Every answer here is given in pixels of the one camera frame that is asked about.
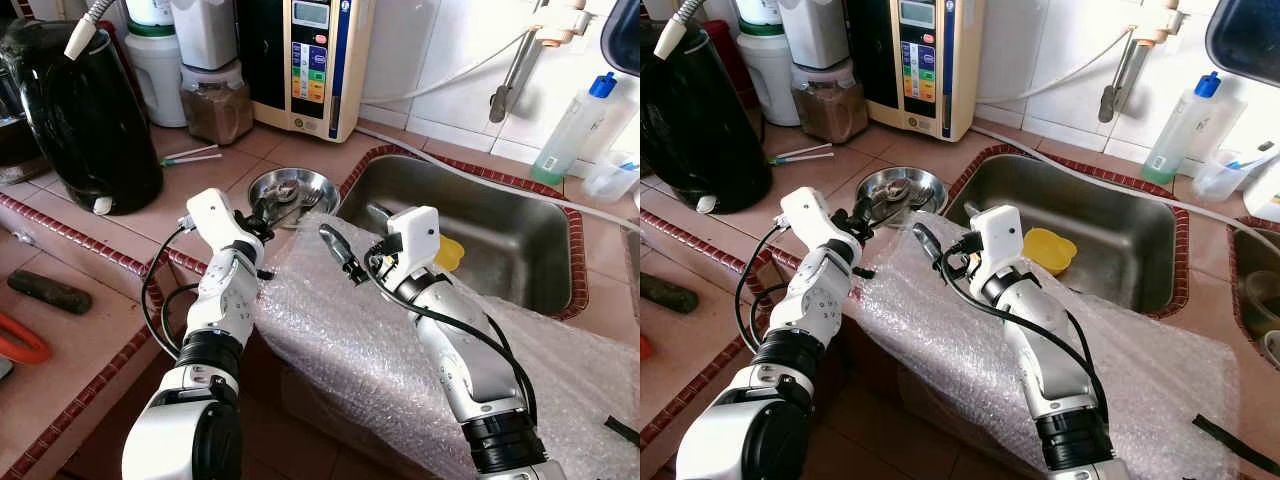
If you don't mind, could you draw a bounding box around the long black tape strip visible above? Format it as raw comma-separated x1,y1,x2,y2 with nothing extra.
1191,412,1280,478
604,414,641,448

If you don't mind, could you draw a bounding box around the shallow steel bowl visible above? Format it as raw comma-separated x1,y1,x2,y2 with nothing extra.
246,166,342,231
854,164,950,228

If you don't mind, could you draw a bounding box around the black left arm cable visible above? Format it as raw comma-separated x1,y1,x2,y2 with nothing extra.
140,213,199,361
732,211,786,356

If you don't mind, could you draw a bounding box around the white detergent bottle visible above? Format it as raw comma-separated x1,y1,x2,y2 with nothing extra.
1244,153,1280,224

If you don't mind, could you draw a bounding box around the bubble wrap sheet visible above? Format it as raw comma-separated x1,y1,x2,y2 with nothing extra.
248,210,641,480
855,208,1243,480

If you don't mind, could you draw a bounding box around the stainless steel sink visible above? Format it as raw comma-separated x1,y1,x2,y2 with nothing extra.
943,144,1193,318
1228,222,1280,373
333,146,588,321

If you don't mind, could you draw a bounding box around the dark green oblong vegetable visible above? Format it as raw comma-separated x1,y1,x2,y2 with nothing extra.
7,269,94,317
640,271,702,315

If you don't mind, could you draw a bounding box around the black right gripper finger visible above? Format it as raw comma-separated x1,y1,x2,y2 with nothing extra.
911,221,948,266
317,221,365,285

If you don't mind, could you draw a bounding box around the clear plastic cup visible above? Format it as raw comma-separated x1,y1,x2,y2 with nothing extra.
581,150,641,202
1191,148,1253,202

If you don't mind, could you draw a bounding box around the grey spout faucet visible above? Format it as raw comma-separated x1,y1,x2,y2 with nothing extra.
487,0,593,125
1097,0,1188,124

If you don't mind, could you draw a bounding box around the dark blue basin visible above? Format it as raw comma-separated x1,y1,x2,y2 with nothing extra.
599,0,641,78
1204,0,1280,91

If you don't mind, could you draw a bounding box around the long grey hose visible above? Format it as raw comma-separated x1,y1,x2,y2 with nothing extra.
963,122,1280,256
353,124,641,233

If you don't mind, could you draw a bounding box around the jar of brown powder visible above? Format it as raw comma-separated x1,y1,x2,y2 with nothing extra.
179,60,257,147
789,58,871,145

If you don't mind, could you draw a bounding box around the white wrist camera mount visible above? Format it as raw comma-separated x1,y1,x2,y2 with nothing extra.
384,205,442,283
184,187,242,253
777,185,837,251
967,203,1024,281

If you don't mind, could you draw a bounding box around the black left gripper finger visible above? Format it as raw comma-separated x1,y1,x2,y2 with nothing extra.
258,182,299,215
866,178,913,213

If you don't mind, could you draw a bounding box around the white blue toothbrush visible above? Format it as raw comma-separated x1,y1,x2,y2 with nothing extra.
1225,142,1278,171

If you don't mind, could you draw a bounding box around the thin white hose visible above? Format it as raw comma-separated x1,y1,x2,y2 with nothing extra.
358,28,533,107
972,28,1143,106

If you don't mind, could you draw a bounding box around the cream water ionizer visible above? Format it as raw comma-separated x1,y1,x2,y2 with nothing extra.
848,0,988,142
237,0,377,144

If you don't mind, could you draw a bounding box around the soap bottle blue cap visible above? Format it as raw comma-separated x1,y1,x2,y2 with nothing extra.
1141,71,1224,185
529,71,620,187

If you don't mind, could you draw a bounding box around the grey hose cream nozzle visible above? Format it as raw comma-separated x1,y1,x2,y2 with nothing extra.
655,0,708,61
62,0,118,61

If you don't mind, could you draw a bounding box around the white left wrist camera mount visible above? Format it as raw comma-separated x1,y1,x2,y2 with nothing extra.
777,185,837,251
184,187,242,253

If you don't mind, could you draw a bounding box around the black electric kettle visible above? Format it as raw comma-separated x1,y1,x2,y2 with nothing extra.
640,18,773,215
0,18,166,217

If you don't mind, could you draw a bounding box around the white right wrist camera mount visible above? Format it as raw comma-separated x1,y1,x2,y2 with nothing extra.
384,205,442,283
967,203,1024,281

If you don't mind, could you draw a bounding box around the yellow plastic container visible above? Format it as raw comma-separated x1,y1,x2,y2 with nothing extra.
1021,227,1080,277
431,234,467,274

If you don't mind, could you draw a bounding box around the white jar green lid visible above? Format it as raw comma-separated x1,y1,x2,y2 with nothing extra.
734,0,801,127
124,0,191,129

